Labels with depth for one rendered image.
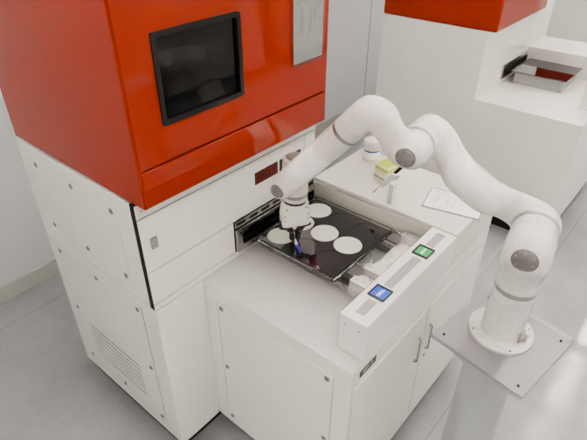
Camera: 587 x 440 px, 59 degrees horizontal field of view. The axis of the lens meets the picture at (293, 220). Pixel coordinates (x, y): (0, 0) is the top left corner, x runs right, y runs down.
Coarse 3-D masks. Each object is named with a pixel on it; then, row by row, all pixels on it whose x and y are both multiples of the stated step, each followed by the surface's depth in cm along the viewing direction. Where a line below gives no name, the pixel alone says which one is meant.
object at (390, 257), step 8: (392, 248) 184; (400, 248) 184; (408, 248) 184; (384, 256) 181; (392, 256) 181; (376, 264) 177; (384, 264) 177; (368, 280) 170; (352, 288) 167; (352, 296) 167
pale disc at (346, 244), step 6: (336, 240) 185; (342, 240) 185; (348, 240) 185; (354, 240) 185; (336, 246) 182; (342, 246) 182; (348, 246) 182; (354, 246) 182; (360, 246) 182; (342, 252) 179; (348, 252) 179; (354, 252) 179
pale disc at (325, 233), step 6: (318, 228) 191; (324, 228) 191; (330, 228) 191; (312, 234) 188; (318, 234) 188; (324, 234) 188; (330, 234) 188; (336, 234) 188; (324, 240) 185; (330, 240) 185
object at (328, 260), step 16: (336, 208) 202; (320, 224) 193; (336, 224) 193; (352, 224) 193; (368, 224) 193; (304, 240) 185; (368, 240) 185; (304, 256) 177; (320, 256) 178; (336, 256) 178; (352, 256) 177; (336, 272) 170
